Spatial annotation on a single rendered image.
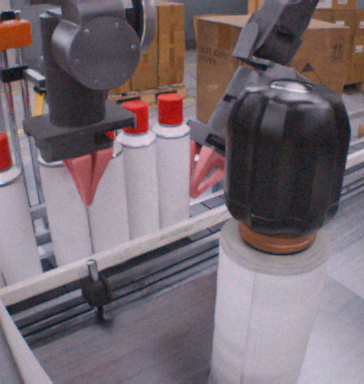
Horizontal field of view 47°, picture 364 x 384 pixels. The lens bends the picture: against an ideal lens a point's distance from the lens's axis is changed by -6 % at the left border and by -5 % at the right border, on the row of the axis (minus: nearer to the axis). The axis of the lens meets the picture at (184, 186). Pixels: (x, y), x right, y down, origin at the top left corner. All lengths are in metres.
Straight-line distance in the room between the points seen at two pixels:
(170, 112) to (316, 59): 0.58
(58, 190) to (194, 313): 0.21
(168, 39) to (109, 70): 3.72
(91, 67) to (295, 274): 0.21
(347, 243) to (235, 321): 0.45
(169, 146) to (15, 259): 0.24
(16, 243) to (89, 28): 0.29
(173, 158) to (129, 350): 0.25
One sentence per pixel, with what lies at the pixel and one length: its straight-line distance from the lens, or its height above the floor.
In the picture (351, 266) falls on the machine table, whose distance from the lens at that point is 0.71.
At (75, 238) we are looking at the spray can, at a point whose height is 0.94.
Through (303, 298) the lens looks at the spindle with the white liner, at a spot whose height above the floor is 1.04.
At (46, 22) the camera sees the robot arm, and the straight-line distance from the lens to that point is 0.40.
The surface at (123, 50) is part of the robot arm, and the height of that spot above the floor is 1.19.
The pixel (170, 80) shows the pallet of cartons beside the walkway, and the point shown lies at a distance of 4.15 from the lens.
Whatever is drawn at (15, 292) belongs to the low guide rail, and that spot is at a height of 0.91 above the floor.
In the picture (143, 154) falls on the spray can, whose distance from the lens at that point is 0.54.
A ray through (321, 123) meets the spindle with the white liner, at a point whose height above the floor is 1.17.
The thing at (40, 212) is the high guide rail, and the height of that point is 0.96.
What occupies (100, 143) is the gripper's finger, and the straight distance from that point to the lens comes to 0.43.
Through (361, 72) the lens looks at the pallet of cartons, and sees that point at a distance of 4.86.
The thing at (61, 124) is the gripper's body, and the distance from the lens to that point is 0.42.
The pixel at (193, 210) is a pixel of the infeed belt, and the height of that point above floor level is 0.88.
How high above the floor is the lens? 1.25
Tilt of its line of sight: 29 degrees down
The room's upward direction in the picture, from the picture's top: straight up
